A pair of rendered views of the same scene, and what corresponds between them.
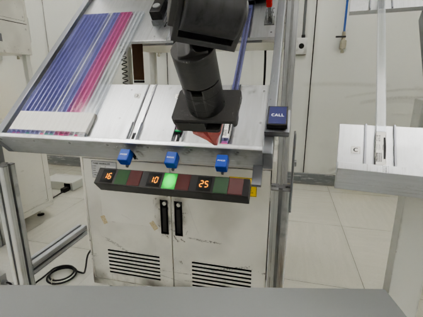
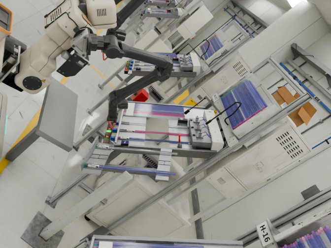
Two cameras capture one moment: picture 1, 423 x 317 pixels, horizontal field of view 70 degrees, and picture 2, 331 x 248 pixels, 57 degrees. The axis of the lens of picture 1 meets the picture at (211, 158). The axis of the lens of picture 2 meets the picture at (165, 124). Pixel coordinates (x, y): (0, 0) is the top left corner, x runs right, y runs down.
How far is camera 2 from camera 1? 1.92 m
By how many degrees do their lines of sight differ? 50
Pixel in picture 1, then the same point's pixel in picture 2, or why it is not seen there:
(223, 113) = (109, 117)
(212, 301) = (71, 123)
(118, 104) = (137, 119)
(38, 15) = not seen: hidden behind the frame
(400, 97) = not seen: outside the picture
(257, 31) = (173, 144)
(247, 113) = (131, 142)
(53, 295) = (74, 107)
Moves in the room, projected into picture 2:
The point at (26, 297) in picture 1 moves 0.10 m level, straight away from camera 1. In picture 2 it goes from (74, 104) to (83, 105)
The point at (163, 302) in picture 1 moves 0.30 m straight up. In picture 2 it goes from (72, 118) to (101, 91)
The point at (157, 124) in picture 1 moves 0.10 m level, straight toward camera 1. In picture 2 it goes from (128, 127) to (118, 121)
